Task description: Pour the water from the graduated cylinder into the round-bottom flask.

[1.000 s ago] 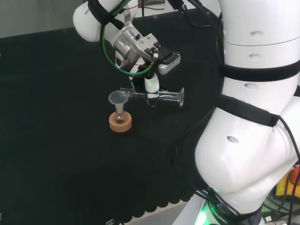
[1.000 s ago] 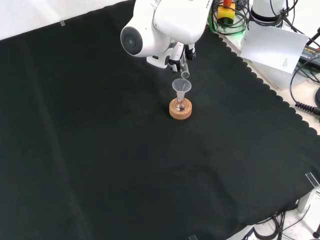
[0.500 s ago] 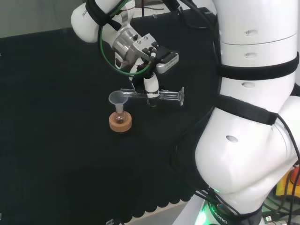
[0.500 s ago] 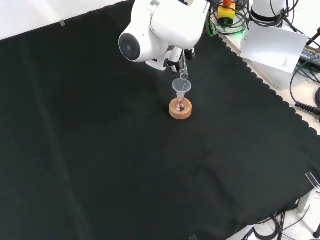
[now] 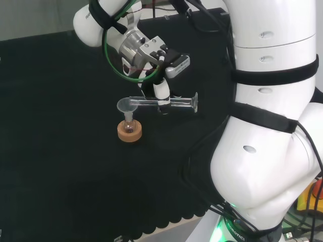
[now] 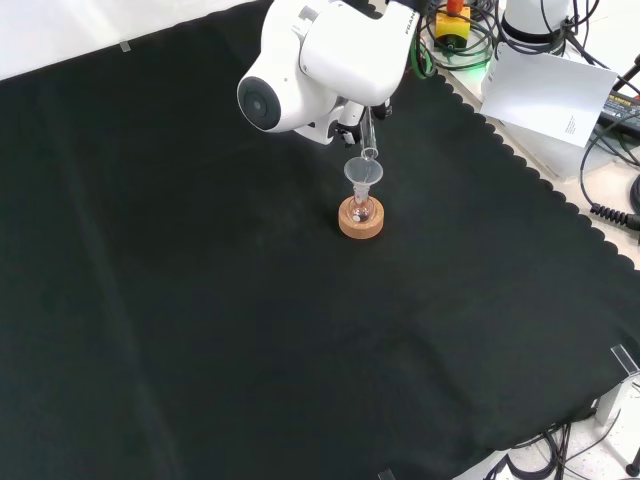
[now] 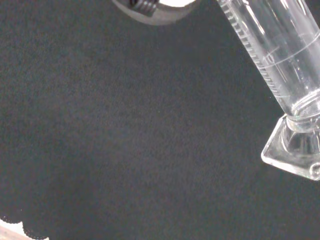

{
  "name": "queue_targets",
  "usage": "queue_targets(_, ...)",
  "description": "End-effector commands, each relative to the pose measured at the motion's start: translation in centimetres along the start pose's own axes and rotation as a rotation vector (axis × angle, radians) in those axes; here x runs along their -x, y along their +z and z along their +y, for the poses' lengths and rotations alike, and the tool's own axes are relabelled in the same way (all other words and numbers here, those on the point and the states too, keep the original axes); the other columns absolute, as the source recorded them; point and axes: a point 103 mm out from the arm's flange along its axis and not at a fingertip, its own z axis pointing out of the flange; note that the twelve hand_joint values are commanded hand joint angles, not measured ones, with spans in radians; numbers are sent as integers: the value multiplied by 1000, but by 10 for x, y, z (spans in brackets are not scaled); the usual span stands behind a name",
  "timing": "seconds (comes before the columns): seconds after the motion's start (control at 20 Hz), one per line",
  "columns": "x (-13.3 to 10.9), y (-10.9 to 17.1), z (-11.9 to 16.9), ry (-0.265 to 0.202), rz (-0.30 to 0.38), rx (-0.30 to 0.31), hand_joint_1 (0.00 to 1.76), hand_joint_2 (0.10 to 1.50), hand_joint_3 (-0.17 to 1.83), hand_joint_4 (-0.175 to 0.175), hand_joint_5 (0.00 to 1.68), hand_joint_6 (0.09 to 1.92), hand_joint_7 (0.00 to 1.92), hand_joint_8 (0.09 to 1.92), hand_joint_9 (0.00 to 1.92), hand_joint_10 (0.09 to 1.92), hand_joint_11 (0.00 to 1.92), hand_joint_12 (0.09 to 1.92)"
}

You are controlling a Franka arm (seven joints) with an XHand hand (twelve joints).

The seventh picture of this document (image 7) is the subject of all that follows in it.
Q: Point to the black bench cloth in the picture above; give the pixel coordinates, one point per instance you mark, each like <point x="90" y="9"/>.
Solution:
<point x="125" y="125"/>

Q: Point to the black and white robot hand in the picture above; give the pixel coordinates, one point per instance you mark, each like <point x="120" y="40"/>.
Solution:
<point x="160" y="16"/>

